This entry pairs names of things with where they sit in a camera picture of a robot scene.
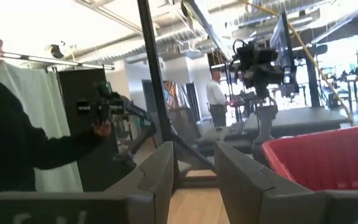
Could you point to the backlit keyboard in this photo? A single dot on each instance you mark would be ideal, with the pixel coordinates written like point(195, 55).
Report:
point(235, 130)

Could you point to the pale curtain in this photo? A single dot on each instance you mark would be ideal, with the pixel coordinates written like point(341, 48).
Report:
point(42, 99)

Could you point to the dark grey desk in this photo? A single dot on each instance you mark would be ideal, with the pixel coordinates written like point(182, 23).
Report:
point(300, 119)

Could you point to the colourful wall poster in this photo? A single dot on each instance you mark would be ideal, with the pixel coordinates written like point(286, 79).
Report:
point(171, 93)

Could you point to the red plastic bin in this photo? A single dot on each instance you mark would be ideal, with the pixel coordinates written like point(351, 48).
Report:
point(325, 158)

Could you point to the black upright panel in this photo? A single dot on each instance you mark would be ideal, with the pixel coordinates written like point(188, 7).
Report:
point(79, 90)

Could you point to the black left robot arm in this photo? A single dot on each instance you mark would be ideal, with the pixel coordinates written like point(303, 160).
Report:
point(264, 121)

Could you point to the black aluminium rig frame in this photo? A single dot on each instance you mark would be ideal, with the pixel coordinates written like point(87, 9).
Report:
point(154, 77)

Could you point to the person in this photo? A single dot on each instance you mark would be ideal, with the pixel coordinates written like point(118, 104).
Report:
point(215, 99)
point(8, 140)

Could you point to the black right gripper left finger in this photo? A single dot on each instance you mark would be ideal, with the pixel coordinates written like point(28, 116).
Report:
point(148, 186)

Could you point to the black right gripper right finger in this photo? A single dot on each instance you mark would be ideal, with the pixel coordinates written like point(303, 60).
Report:
point(253, 193)

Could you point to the computer monitor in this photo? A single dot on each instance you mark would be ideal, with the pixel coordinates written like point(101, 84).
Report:
point(283, 40)

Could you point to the person's hand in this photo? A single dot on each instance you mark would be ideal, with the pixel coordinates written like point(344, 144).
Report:
point(102, 129)

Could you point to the long ceiling light bar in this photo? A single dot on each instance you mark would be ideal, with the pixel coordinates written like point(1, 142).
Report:
point(51, 60)

